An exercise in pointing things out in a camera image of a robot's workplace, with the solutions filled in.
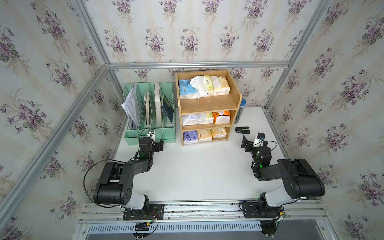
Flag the white purple tissue pack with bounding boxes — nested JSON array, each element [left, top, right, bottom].
[[182, 114, 203, 127]]

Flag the white yellow tissue pack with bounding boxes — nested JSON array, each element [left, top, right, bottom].
[[197, 112, 214, 125]]

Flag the blue tissue pack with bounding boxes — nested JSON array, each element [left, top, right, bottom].
[[179, 80, 198, 100]]

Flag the orange-yellow tissue pack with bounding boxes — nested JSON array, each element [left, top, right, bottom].
[[211, 76, 231, 96]]

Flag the yellow-green tissue pack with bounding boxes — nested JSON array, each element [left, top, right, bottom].
[[191, 76, 214, 99]]

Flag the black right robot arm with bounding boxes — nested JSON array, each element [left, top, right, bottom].
[[241, 135, 326, 210]]

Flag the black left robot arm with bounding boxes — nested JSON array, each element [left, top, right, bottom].
[[92, 137, 164, 214]]

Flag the orange tissue pack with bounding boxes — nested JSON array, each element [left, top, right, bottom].
[[213, 111, 231, 124]]

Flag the wooden three-tier shelf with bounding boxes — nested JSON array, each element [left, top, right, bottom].
[[175, 69, 243, 142]]

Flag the black stapler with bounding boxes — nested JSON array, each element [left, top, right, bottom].
[[235, 127, 251, 135]]

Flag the blue-lidded cylindrical container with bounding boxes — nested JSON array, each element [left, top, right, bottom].
[[234, 99, 246, 124]]

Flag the dark blue booklet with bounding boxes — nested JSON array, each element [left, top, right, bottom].
[[161, 94, 174, 123]]

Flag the green plastic file organizer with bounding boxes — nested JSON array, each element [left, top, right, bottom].
[[124, 82, 176, 146]]

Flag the white paper sheets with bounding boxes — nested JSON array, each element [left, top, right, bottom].
[[121, 83, 141, 130]]

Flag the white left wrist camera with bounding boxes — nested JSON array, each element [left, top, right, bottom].
[[147, 132, 156, 144]]

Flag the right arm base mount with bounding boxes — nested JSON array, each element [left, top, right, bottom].
[[239, 201, 284, 219]]

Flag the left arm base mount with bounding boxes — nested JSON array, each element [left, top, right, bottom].
[[121, 204, 165, 221]]

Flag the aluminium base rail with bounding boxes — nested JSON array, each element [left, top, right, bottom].
[[72, 200, 338, 240]]

